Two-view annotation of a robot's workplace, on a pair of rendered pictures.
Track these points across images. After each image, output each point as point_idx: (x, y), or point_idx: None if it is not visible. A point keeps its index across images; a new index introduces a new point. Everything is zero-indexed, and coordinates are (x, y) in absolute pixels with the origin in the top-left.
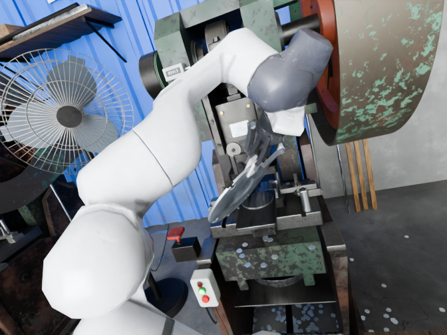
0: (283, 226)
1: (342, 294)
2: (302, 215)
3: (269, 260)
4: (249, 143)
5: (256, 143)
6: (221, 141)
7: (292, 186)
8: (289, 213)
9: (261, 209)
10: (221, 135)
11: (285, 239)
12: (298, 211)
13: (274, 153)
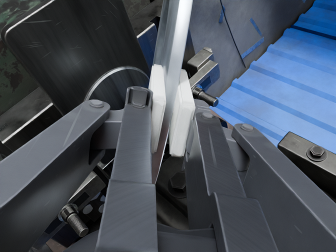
0: (34, 96)
1: None
2: (1, 146)
3: (18, 9)
4: (263, 172)
5: (221, 184)
6: (323, 169)
7: (75, 201)
8: (34, 129)
9: (88, 80)
10: (331, 192)
11: (4, 64)
12: (16, 147)
13: (11, 191)
